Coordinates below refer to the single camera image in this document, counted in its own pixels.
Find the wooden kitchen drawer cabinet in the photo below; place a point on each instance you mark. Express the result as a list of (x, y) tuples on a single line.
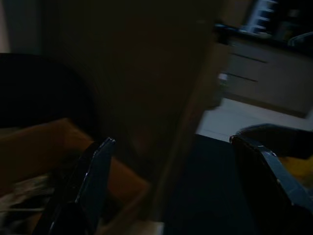
[(274, 80)]

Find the brown cardboard box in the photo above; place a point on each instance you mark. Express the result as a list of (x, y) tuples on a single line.
[(44, 149)]

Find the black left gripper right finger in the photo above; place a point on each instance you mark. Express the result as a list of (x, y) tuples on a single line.
[(271, 195)]

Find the white shelf rack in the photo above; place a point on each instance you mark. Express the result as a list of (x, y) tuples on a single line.
[(260, 17)]

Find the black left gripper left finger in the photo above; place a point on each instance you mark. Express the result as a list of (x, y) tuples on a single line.
[(90, 186)]

